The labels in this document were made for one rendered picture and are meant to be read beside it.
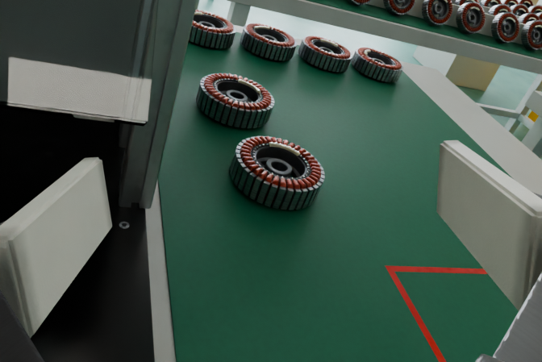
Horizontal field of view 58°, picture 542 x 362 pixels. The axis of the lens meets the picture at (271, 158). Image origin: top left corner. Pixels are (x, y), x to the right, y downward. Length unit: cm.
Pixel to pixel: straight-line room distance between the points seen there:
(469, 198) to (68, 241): 13
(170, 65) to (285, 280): 23
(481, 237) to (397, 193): 54
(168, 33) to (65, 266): 27
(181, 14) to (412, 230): 40
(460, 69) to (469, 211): 400
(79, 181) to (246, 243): 35
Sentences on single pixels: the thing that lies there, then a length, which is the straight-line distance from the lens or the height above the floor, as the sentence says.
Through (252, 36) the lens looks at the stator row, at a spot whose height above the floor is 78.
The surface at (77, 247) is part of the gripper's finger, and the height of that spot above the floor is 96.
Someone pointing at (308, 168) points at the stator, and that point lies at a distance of 59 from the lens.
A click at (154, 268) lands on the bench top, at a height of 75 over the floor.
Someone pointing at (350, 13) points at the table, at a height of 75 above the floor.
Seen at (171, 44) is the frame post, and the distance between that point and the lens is 41.
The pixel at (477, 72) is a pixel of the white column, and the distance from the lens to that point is 428.
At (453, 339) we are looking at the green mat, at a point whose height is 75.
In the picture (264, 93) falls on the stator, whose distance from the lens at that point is 73.
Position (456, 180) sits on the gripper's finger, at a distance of 18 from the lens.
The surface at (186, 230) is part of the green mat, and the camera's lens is 50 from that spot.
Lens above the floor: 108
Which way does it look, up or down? 31 degrees down
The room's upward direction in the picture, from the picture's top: 20 degrees clockwise
